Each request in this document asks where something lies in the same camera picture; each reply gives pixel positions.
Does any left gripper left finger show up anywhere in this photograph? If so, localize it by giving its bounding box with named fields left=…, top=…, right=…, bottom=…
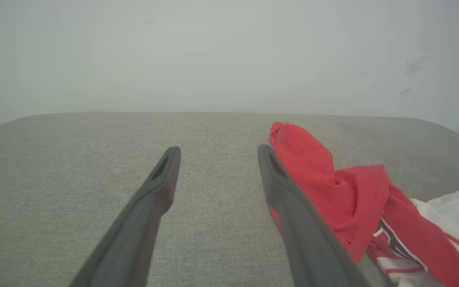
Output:
left=69, top=146, right=181, bottom=287

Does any red white jersey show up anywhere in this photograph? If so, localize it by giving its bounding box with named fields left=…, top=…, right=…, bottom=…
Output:
left=269, top=122, right=459, bottom=287

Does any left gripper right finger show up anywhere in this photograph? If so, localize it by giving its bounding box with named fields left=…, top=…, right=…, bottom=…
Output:
left=257, top=144, right=369, bottom=287

